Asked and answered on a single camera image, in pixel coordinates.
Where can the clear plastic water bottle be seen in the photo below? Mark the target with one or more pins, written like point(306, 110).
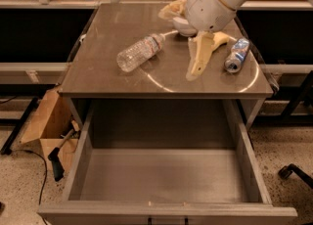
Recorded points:
point(141, 51)

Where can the white ceramic bowl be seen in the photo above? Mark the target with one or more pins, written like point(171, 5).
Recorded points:
point(183, 27)

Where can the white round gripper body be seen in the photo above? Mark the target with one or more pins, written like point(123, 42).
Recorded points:
point(205, 10)

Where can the yellow sponge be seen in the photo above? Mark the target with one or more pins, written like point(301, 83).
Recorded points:
point(220, 38)

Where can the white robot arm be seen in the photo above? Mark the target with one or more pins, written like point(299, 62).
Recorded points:
point(202, 18)

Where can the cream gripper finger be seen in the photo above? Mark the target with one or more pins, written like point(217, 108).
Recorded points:
point(200, 49)
point(173, 10)

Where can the grey open top drawer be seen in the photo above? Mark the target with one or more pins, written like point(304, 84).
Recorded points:
point(165, 162)

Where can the cardboard box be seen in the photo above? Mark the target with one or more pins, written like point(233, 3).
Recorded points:
point(50, 122)

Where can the blue crushed soda can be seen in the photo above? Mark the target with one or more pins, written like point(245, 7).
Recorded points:
point(235, 60)

